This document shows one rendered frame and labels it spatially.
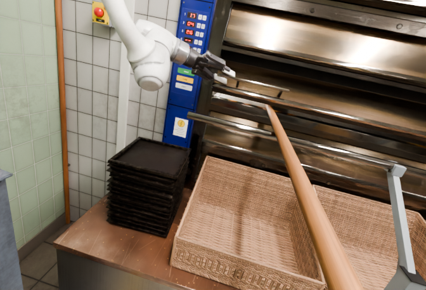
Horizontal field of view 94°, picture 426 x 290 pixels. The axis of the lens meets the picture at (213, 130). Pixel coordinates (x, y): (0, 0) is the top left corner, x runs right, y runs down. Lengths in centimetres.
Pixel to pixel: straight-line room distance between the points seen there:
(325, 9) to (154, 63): 78
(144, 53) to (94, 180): 114
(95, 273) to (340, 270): 95
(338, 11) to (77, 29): 129
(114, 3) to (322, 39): 85
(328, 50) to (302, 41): 12
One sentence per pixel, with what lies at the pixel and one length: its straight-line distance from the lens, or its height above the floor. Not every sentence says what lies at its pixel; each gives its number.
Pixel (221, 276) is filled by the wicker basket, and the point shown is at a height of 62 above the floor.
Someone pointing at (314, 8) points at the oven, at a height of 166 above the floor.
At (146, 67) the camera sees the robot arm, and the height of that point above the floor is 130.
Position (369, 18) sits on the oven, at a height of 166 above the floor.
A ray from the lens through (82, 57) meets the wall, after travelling 139.
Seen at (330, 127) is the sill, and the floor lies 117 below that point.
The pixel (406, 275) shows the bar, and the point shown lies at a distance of 81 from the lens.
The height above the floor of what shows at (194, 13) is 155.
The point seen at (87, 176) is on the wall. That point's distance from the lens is 165.
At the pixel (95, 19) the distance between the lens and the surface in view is 124.
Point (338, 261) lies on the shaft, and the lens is 27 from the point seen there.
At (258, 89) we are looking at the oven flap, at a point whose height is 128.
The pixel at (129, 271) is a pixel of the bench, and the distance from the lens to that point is 97.
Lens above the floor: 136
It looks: 19 degrees down
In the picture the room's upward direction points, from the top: 13 degrees clockwise
